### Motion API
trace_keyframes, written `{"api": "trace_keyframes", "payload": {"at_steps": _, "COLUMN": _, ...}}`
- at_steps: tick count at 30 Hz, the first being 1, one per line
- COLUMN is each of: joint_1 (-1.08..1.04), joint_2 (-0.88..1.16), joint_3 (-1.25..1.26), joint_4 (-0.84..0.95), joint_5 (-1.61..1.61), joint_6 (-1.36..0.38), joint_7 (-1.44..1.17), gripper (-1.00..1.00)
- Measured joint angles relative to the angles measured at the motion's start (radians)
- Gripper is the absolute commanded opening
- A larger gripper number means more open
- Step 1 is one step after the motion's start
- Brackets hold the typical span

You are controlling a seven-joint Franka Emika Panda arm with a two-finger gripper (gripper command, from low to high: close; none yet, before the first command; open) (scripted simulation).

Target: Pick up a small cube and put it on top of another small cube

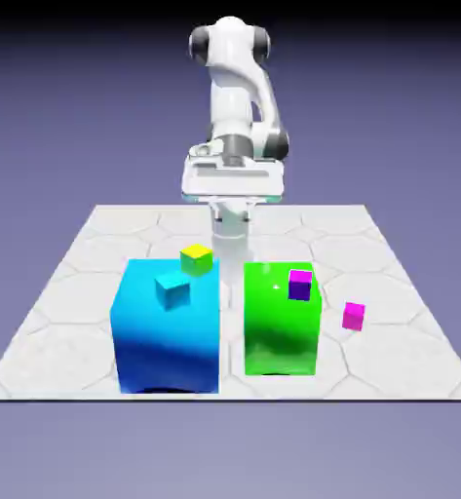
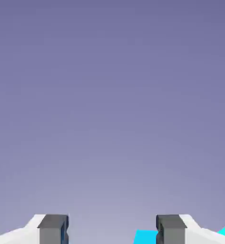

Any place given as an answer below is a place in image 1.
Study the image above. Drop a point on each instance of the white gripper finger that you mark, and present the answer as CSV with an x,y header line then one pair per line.
x,y
216,212
250,212

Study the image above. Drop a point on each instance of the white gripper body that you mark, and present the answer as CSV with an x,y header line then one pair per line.
x,y
234,183

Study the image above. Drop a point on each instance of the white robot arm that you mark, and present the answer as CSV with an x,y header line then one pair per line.
x,y
234,78

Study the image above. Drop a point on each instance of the small yellow cube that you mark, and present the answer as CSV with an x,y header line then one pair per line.
x,y
196,259

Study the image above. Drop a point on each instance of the small purple cube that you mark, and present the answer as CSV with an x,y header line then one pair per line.
x,y
300,286

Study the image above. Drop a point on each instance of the small cyan cube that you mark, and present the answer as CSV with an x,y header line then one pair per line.
x,y
172,290

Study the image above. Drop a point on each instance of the small magenta cube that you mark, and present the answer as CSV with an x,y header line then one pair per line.
x,y
353,316

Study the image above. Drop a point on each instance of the large green box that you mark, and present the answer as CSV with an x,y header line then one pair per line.
x,y
280,335

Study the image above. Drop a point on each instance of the large blue box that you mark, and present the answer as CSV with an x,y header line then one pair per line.
x,y
163,343

